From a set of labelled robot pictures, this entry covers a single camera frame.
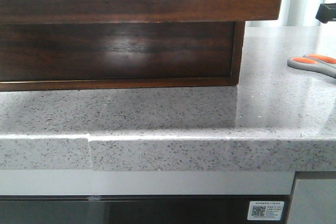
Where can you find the grey orange scissors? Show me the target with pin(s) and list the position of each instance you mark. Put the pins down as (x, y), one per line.
(315, 63)

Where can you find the dark wooden drawer cabinet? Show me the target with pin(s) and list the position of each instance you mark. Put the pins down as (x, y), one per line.
(236, 56)

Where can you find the white curtain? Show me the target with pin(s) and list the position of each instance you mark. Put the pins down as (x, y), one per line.
(294, 13)

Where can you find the grey cabinet under counter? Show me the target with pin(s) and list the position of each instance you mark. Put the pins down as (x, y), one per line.
(87, 196)

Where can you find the white QR code sticker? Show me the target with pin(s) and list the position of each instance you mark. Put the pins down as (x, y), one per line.
(265, 210)

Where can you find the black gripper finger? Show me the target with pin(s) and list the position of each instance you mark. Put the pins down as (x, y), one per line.
(326, 13)

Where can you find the dark wooden drawer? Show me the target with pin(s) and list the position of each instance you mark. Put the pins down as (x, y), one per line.
(135, 11)
(118, 51)

